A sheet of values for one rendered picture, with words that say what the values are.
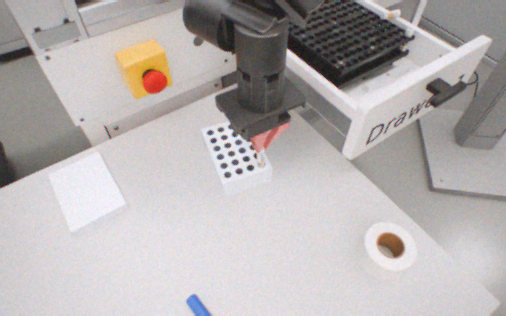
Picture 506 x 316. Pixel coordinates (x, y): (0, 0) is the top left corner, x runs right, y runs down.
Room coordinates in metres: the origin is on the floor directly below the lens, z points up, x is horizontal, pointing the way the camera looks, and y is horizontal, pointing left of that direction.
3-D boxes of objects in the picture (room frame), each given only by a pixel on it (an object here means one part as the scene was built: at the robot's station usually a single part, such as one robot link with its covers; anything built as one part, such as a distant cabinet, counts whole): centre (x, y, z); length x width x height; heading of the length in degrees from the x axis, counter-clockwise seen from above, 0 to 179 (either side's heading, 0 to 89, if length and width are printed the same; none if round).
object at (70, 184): (0.29, 0.27, 0.77); 0.13 x 0.09 x 0.02; 35
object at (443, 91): (0.38, -0.28, 0.91); 0.07 x 0.04 x 0.01; 125
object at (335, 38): (0.57, -0.15, 0.87); 0.22 x 0.18 x 0.06; 35
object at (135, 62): (0.46, 0.18, 0.88); 0.07 x 0.05 x 0.07; 125
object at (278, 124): (0.32, 0.00, 0.89); 0.07 x 0.07 x 0.09; 29
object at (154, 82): (0.44, 0.16, 0.88); 0.04 x 0.03 x 0.04; 125
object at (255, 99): (0.32, -0.01, 0.96); 0.10 x 0.07 x 0.07; 119
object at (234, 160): (0.36, 0.03, 0.78); 0.12 x 0.08 x 0.04; 21
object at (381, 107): (0.40, -0.26, 0.87); 0.29 x 0.02 x 0.11; 125
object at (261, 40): (0.33, 0.00, 1.02); 0.07 x 0.06 x 0.07; 47
